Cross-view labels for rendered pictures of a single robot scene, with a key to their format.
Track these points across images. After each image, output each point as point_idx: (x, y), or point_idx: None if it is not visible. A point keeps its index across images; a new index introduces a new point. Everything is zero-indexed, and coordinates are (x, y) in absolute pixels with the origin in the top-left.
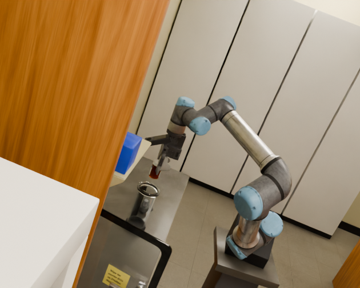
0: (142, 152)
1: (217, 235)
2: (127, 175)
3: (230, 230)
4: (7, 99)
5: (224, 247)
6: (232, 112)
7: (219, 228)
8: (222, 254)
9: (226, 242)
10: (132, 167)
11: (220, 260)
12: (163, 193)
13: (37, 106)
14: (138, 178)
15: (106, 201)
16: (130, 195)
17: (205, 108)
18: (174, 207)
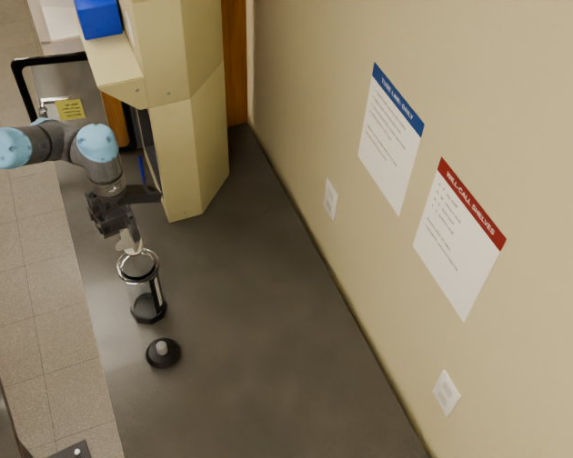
0: (91, 59)
1: (9, 427)
2: (77, 24)
3: None
4: None
5: None
6: None
7: (10, 454)
8: None
9: None
10: (81, 34)
11: None
12: (168, 446)
13: None
14: (241, 443)
15: (224, 318)
16: (208, 371)
17: (46, 125)
18: (123, 423)
